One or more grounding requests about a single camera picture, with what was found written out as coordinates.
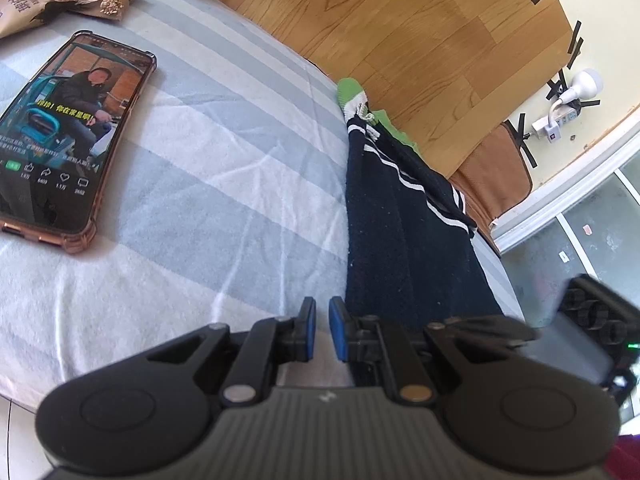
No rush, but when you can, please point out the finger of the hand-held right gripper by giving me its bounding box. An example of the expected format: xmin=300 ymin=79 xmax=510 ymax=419
xmin=470 ymin=316 xmax=542 ymax=350

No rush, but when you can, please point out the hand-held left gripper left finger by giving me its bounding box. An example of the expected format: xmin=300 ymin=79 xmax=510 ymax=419
xmin=145 ymin=296 xmax=317 ymax=407

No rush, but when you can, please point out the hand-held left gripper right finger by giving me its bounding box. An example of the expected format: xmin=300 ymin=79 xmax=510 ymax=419
xmin=327 ymin=296 xmax=506 ymax=406

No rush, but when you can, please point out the navy knit sweater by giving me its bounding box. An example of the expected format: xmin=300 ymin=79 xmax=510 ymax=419
xmin=345 ymin=102 xmax=526 ymax=331

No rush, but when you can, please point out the green knit garment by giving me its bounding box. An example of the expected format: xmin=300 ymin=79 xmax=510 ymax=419
xmin=336 ymin=77 xmax=421 ymax=153

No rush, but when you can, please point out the dark red cloth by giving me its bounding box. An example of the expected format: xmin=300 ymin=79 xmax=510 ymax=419
xmin=616 ymin=435 xmax=640 ymax=480

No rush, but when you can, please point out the white framed glass window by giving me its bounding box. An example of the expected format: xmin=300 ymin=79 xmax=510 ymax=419
xmin=492 ymin=122 xmax=640 ymax=321

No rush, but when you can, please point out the brown perforated cushion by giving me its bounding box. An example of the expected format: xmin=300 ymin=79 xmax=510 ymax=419
xmin=447 ymin=122 xmax=533 ymax=258

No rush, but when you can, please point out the white power strip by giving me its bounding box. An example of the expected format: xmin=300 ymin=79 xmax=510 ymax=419
xmin=531 ymin=100 xmax=583 ymax=143

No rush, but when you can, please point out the white plug-in lamp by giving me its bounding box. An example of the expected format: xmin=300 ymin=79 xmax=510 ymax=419
xmin=552 ymin=69 xmax=603 ymax=111

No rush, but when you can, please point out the wood pattern vinyl sheet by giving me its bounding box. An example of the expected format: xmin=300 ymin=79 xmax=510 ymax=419
xmin=202 ymin=0 xmax=573 ymax=178

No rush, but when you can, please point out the smartphone in clear case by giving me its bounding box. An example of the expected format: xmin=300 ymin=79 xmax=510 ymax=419
xmin=0 ymin=30 xmax=157 ymax=255

